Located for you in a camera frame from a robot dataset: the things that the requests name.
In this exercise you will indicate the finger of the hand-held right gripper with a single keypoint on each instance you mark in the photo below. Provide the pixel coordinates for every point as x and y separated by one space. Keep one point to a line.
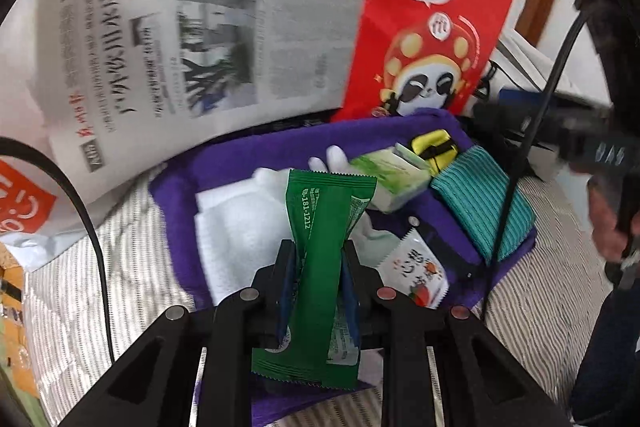
530 127
525 98

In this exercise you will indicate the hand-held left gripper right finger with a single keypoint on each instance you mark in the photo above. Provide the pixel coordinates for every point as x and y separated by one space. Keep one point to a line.
347 292

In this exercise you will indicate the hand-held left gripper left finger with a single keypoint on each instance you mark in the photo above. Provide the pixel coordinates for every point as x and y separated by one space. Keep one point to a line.
282 297

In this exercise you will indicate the green wet wipe packet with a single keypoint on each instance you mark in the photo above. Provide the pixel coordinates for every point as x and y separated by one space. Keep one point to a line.
315 232

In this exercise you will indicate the white tomato print sachet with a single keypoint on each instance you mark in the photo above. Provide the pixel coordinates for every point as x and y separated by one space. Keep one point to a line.
415 272

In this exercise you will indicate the white paper towel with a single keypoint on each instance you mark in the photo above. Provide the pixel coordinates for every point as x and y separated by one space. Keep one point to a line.
235 232

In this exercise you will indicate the teal ribbed cloth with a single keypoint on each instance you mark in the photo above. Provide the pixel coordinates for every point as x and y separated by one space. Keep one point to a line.
475 207

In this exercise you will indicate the small yellow pouch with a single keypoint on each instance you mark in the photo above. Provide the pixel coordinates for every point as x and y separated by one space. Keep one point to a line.
432 147

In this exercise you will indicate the light green tissue pack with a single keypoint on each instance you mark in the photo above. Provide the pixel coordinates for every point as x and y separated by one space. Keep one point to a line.
395 177

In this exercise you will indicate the white glove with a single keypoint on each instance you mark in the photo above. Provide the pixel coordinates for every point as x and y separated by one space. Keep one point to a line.
335 157

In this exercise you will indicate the purple towel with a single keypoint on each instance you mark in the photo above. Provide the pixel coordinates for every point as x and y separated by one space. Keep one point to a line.
180 207

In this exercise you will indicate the person's right forearm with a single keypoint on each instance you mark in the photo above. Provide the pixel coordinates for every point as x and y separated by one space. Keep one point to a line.
610 357

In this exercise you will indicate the person's right hand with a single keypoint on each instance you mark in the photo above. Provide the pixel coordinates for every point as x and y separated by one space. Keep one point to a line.
607 212

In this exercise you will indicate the cream waist bag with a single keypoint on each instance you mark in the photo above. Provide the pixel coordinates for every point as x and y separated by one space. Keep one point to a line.
510 57

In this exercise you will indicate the red paper bag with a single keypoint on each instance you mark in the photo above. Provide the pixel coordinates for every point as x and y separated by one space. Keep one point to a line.
425 7

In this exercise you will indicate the striped bed sheet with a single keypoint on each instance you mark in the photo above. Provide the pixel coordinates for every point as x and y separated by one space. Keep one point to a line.
540 282

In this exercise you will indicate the white plastic shopping bag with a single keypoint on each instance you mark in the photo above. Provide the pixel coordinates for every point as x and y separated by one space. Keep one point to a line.
30 207

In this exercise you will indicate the folded newspaper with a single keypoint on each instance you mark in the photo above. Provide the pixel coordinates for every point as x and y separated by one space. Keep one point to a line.
200 32

